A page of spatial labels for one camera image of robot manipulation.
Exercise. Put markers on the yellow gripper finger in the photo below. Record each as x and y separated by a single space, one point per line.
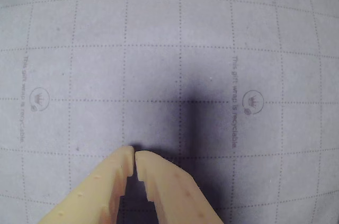
174 192
90 197

